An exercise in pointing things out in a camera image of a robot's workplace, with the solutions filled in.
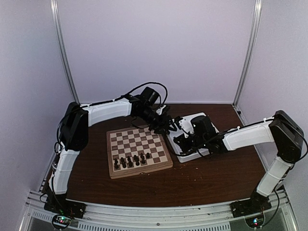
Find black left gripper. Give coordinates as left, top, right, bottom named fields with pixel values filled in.
left=137, top=107, right=178, bottom=135

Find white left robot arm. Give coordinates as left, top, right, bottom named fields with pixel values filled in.
left=47, top=87, right=171, bottom=214

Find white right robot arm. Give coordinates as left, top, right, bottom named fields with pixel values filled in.
left=171, top=110, right=308, bottom=213

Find wooden chess board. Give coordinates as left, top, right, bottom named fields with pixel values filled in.
left=106, top=128, right=173, bottom=179

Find white plastic divided tray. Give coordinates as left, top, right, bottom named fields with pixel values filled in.
left=167, top=112, right=218, bottom=163

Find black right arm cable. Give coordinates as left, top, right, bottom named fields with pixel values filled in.
left=168, top=134, right=217, bottom=159

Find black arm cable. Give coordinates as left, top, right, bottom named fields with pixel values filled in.
left=89, top=82, right=168, bottom=106
left=168, top=134, right=217, bottom=159

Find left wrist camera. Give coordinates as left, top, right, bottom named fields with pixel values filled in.
left=156, top=104, right=170, bottom=116

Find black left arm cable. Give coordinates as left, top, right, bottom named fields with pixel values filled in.
left=89, top=82, right=168, bottom=106

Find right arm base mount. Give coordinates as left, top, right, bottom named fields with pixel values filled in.
left=230, top=191, right=272, bottom=218

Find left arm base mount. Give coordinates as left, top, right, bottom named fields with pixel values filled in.
left=44, top=188, right=86, bottom=218

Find right aluminium frame post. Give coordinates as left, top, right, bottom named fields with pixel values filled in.
left=232, top=0, right=262, bottom=108

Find aluminium frame post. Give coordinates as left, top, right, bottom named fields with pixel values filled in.
left=232, top=0, right=262, bottom=108
left=50, top=0, right=80, bottom=103

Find left aluminium frame post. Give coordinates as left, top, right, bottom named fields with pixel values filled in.
left=50, top=0, right=80, bottom=103

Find aluminium front rail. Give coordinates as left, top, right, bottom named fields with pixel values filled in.
left=17, top=189, right=299, bottom=231

